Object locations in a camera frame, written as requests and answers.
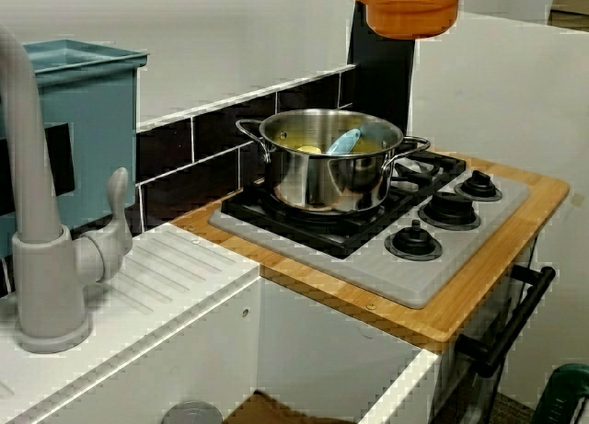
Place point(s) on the orange plastic pot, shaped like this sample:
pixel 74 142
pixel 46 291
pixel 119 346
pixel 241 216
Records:
pixel 409 14

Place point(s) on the black stove knob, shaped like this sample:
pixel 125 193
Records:
pixel 453 210
pixel 416 244
pixel 478 188

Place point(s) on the stainless steel pot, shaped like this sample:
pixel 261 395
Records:
pixel 331 180

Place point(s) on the grey stove top plate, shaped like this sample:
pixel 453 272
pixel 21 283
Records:
pixel 396 277

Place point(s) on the black upright side panel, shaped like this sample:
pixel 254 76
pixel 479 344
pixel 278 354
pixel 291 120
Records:
pixel 382 74

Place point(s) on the brown cardboard box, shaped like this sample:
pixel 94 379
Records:
pixel 570 5

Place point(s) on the black burner grate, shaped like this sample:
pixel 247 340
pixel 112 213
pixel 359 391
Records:
pixel 336 237
pixel 444 164

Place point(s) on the light blue utensil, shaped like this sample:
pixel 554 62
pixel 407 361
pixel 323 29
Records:
pixel 347 142

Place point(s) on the yellow toy corn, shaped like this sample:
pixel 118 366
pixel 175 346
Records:
pixel 310 149

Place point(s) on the wooden countertop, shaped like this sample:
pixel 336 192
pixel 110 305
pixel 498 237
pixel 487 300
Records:
pixel 460 304

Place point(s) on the teal plastic bin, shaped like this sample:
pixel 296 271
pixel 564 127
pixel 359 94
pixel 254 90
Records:
pixel 101 134

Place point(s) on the white sink unit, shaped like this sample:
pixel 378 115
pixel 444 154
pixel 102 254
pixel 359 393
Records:
pixel 184 332

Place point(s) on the green plastic object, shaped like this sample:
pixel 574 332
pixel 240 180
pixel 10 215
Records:
pixel 563 396

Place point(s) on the grey toy faucet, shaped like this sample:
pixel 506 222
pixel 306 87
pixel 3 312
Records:
pixel 46 277

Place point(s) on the silver sink drain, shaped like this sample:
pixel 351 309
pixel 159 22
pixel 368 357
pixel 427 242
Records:
pixel 193 414

